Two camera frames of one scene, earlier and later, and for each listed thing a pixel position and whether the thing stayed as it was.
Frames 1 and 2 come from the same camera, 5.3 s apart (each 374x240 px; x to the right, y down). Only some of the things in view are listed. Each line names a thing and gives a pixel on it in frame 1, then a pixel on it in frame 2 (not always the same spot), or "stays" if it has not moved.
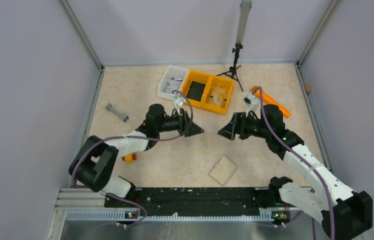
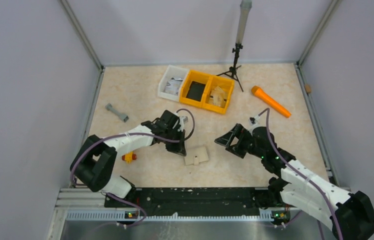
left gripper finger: [193, 129] to [178, 147]
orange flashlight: [268, 100] stays
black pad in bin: [196, 90] stays
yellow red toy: [129, 157] stays
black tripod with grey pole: [244, 12] stays
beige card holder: [223, 171] to [196, 152]
